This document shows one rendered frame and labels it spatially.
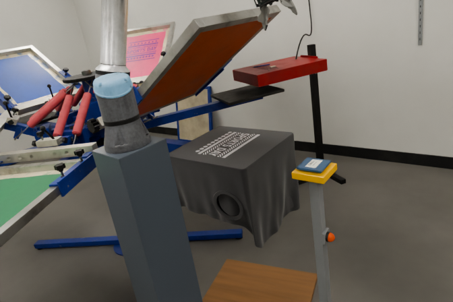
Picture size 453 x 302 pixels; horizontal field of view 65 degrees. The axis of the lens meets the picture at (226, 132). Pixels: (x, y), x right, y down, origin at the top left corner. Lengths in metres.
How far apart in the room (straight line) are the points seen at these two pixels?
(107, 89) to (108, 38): 0.21
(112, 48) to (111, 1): 0.15
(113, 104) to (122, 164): 0.19
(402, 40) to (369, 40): 0.26
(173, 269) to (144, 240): 0.19
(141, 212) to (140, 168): 0.15
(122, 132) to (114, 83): 0.15
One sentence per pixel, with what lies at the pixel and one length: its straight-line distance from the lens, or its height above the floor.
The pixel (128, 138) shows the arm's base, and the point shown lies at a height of 1.24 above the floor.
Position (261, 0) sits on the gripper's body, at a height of 1.58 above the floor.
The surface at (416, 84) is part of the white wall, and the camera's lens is 3.40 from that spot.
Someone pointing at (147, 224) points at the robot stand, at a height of 0.95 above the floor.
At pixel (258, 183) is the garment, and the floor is 0.85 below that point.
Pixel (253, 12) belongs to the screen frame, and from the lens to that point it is 1.58.
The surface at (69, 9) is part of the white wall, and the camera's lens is 6.31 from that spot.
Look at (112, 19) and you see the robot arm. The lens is 1.27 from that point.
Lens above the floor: 1.56
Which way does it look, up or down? 19 degrees down
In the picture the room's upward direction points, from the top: 9 degrees counter-clockwise
